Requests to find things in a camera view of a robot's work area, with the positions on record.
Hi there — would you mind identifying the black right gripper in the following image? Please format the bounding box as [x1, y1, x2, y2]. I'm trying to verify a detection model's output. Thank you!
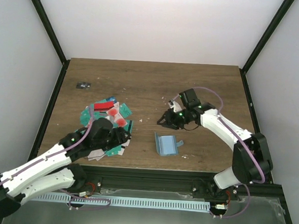
[157, 106, 191, 131]

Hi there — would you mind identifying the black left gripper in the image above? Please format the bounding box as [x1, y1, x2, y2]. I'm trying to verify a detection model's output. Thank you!
[92, 126, 132, 153]

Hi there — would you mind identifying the blue card holder wallet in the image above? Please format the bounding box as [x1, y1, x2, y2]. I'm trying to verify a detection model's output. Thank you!
[155, 133, 184, 157]

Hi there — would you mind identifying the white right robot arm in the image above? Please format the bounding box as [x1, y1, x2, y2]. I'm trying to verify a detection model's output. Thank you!
[157, 88, 273, 199]

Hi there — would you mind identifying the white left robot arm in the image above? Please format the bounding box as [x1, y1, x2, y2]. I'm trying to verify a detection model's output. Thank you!
[0, 118, 131, 219]

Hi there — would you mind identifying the red white circle card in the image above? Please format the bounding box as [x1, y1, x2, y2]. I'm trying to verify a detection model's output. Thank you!
[114, 114, 128, 127]

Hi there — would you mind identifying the teal card pile bottom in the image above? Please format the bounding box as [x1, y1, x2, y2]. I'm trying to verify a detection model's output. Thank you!
[106, 145, 125, 157]

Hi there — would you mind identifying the teal card pile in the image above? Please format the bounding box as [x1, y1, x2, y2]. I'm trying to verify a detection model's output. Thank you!
[119, 103, 132, 118]
[106, 145, 125, 157]

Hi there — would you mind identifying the teal card pile top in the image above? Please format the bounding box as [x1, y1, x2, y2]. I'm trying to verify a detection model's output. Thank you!
[119, 103, 132, 118]

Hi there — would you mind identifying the white floral card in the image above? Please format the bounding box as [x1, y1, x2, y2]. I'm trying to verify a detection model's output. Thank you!
[87, 150, 105, 161]

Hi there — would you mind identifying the red card on pile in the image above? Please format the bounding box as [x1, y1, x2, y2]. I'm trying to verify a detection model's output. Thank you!
[93, 101, 114, 112]

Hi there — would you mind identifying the black VIP card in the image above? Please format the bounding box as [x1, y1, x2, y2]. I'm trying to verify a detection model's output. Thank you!
[76, 82, 91, 90]

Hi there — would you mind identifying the light blue slotted strip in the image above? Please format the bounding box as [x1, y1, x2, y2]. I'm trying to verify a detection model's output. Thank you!
[33, 192, 210, 213]

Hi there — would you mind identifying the metal front plate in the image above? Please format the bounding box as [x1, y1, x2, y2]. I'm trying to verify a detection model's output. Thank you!
[2, 191, 286, 224]

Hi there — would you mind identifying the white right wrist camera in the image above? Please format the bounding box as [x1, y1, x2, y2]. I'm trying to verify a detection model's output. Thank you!
[168, 99, 182, 113]

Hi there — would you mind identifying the black front mounting rail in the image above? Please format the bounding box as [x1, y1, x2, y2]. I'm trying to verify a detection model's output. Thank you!
[70, 164, 283, 204]

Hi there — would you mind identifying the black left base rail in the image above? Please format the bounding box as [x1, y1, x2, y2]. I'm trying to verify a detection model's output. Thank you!
[28, 60, 70, 161]

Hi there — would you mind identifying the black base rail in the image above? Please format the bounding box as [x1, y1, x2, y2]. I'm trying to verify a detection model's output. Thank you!
[28, 60, 70, 161]
[232, 70, 273, 184]

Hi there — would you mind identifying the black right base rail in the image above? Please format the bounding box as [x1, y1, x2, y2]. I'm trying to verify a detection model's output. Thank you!
[232, 70, 273, 184]

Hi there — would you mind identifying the black left frame post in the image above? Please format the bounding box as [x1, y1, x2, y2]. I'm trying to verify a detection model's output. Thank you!
[17, 0, 71, 64]

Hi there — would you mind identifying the black frame post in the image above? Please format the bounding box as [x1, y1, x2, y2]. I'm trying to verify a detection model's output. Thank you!
[240, 0, 295, 74]
[17, 0, 71, 64]

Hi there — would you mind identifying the black right frame post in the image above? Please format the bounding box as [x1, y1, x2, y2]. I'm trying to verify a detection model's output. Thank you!
[240, 0, 295, 74]

